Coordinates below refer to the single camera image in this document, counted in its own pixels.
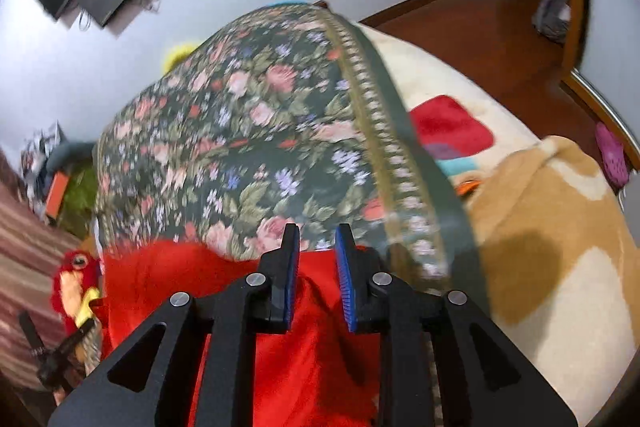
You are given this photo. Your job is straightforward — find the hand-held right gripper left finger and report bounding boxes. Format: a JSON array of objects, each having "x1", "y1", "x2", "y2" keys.
[{"x1": 47, "y1": 223, "x2": 301, "y2": 427}]

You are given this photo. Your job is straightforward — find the grey cushion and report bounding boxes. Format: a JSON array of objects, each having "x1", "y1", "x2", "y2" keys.
[{"x1": 47, "y1": 140, "x2": 96, "y2": 171}]

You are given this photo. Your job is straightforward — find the green floral bedspread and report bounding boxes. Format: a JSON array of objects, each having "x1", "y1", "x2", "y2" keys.
[{"x1": 92, "y1": 2, "x2": 489, "y2": 314}]

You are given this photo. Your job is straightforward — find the red striped curtain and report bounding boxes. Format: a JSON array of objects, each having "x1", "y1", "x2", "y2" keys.
[{"x1": 0, "y1": 146, "x2": 102, "y2": 394}]

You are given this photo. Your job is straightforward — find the yellow inflatable ring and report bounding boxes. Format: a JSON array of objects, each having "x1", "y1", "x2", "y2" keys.
[{"x1": 162, "y1": 40, "x2": 201, "y2": 74}]

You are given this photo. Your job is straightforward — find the green patterned cloth cover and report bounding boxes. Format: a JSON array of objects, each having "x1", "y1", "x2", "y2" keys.
[{"x1": 62, "y1": 164, "x2": 99, "y2": 229}]

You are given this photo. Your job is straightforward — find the red zip jacket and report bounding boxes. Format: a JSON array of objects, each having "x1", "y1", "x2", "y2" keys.
[{"x1": 96, "y1": 238, "x2": 397, "y2": 427}]

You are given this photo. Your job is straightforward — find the white heart-print wardrobe door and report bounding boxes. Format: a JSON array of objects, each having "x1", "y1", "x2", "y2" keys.
[{"x1": 574, "y1": 0, "x2": 640, "y2": 168}]

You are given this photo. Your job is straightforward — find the wooden wardrobe frame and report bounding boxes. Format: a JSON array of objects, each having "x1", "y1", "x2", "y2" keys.
[{"x1": 556, "y1": 0, "x2": 622, "y2": 128}]

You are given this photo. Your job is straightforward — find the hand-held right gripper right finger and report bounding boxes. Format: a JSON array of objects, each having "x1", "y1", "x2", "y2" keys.
[{"x1": 335, "y1": 223, "x2": 576, "y2": 427}]

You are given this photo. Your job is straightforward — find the red plush parrot toy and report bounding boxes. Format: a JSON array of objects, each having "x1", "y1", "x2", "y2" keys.
[{"x1": 49, "y1": 249, "x2": 107, "y2": 339}]

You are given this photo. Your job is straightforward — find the orange box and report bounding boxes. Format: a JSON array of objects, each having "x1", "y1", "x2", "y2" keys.
[{"x1": 43, "y1": 170, "x2": 70, "y2": 217}]

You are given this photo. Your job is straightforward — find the pink clog shoe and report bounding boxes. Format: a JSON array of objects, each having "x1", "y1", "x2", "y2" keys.
[{"x1": 594, "y1": 121, "x2": 631, "y2": 188}]

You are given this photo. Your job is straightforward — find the cream printed fleece blanket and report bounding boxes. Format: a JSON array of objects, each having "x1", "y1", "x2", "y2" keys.
[{"x1": 359, "y1": 23, "x2": 639, "y2": 427}]

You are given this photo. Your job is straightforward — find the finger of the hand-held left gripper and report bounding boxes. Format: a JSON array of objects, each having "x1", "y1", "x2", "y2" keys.
[
  {"x1": 18, "y1": 311, "x2": 47, "y2": 362},
  {"x1": 36, "y1": 320, "x2": 97, "y2": 392}
]

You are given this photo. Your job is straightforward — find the pile of clutter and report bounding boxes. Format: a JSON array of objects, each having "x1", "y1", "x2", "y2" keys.
[{"x1": 19, "y1": 120, "x2": 66, "y2": 204}]

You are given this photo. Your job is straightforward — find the grey bag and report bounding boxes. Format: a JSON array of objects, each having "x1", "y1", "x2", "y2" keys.
[{"x1": 531, "y1": 0, "x2": 572, "y2": 44}]

